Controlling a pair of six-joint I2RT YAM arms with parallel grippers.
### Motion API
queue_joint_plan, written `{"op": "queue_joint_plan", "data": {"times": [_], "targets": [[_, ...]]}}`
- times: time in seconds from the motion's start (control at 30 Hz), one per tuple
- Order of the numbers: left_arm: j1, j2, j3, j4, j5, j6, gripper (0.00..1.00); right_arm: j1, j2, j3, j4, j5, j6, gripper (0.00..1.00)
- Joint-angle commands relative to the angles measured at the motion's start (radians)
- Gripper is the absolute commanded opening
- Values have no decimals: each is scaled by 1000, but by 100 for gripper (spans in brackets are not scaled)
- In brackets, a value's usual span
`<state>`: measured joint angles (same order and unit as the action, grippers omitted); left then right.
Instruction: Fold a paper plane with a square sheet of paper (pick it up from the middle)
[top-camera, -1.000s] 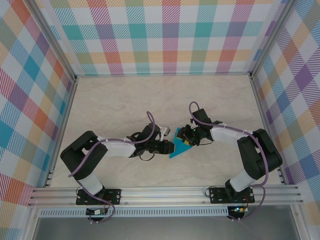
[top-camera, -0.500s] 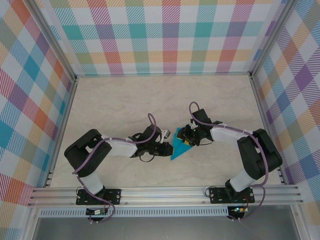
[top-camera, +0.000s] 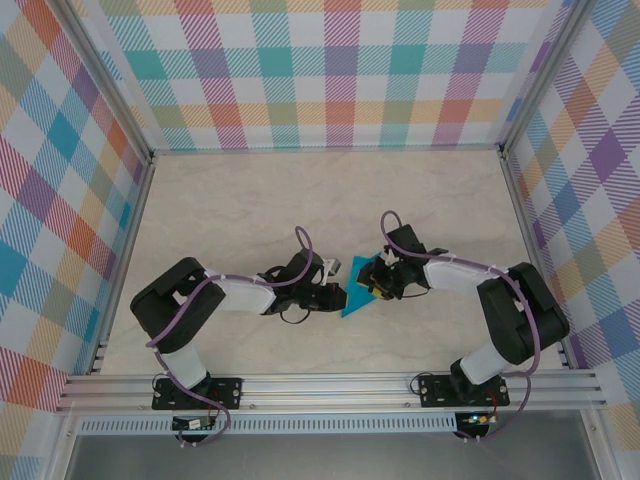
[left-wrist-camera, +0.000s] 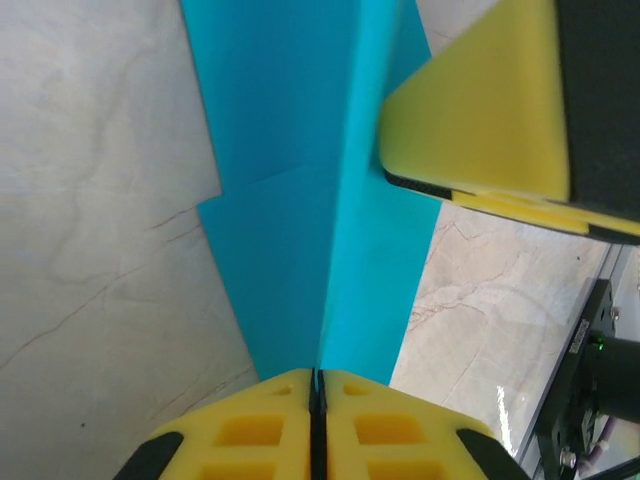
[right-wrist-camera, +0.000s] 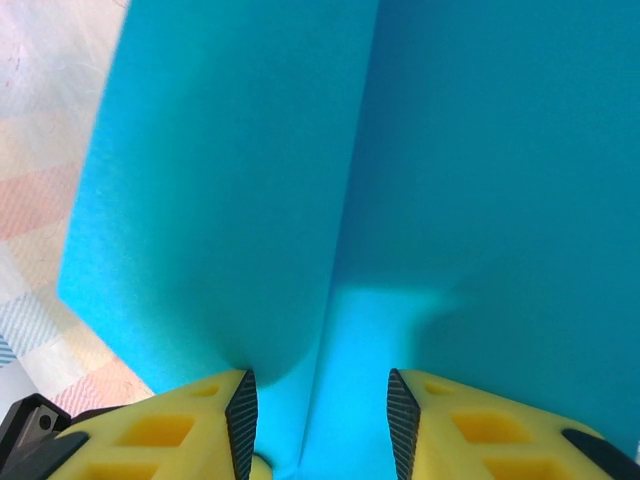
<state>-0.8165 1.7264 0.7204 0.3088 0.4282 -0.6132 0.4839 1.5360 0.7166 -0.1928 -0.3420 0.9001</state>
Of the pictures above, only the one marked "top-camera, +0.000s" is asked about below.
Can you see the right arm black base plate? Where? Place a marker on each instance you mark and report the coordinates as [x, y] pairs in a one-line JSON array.
[[427, 397]]

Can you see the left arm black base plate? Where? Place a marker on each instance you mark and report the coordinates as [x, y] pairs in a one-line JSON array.
[[230, 387]]

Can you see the aluminium mounting rail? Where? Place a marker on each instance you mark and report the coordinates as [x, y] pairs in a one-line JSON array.
[[325, 392]]

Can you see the aluminium frame post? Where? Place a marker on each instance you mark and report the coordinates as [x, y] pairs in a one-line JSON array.
[[112, 75], [542, 75]]

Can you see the blue paper sheet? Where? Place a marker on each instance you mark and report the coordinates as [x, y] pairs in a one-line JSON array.
[[356, 295]]

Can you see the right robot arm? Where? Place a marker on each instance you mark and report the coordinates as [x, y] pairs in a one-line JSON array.
[[450, 275]]

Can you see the aluminium side rail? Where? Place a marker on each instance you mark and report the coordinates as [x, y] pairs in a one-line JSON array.
[[531, 250], [126, 250]]

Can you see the grey metal panel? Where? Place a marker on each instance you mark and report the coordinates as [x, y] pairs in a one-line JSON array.
[[325, 457]]

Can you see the small circuit board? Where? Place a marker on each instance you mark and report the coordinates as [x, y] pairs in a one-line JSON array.
[[477, 419], [192, 424]]

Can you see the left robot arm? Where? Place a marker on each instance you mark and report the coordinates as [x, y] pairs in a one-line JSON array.
[[245, 297]]

